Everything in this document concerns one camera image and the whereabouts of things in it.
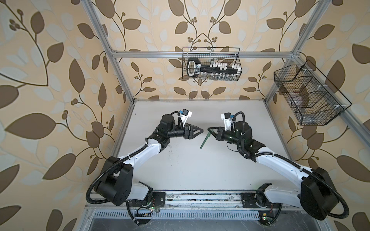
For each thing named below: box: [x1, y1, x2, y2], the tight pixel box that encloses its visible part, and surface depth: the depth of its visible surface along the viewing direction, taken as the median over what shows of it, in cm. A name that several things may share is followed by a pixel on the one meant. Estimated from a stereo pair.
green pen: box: [199, 128, 214, 149], surface depth 79 cm
